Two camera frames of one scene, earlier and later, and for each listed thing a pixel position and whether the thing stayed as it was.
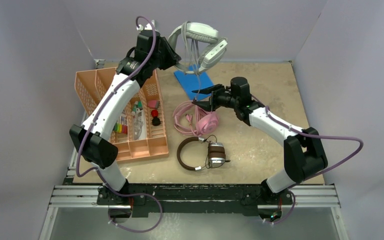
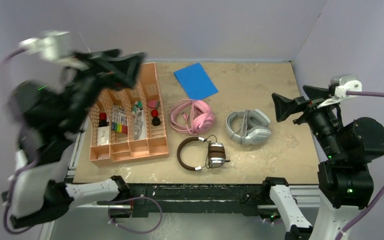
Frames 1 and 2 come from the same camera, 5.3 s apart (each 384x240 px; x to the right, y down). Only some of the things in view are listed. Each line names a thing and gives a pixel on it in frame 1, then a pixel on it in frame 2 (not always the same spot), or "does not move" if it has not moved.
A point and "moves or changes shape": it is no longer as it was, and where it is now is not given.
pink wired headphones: [190, 119] does not move
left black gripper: [173, 57] to [127, 68]
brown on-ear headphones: [197, 153] moves or changes shape
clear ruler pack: [140, 124] does not move
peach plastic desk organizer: [139, 130] does not move
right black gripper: [212, 105] to [286, 107]
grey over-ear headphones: [196, 45] to [248, 127]
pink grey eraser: [154, 104] does not move
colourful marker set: [120, 128] does not move
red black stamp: [156, 121] does not move
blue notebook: [190, 82] does not move
